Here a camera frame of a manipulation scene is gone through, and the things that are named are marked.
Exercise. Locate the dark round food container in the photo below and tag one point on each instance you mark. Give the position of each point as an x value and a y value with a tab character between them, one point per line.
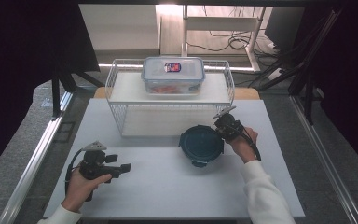
201	144

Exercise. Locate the black curtain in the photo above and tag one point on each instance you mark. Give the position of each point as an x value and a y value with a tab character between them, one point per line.
18	62
354	77

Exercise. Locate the clear rectangular food container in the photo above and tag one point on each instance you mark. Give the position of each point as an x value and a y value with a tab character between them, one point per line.
173	76

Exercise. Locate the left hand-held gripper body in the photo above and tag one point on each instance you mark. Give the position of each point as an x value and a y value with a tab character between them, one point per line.
93	165

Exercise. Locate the person's left hand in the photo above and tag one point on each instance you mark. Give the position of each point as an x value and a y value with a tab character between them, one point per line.
80	189

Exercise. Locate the aluminium rail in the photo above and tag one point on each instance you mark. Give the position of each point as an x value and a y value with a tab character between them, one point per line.
323	155
31	168

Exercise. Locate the black metal stand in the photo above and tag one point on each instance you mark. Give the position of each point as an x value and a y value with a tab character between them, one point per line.
307	93
56	93

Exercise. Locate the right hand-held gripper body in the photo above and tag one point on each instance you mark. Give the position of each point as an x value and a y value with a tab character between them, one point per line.
231	124

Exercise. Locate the white cabinet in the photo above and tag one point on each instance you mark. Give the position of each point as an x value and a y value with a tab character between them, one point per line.
121	28

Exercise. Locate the person's right hand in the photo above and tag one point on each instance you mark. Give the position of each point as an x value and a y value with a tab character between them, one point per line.
244	146

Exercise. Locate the white desk frame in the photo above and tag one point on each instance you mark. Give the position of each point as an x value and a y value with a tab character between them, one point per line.
220	24

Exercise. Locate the wooden table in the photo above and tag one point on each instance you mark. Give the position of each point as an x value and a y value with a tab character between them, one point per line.
245	93

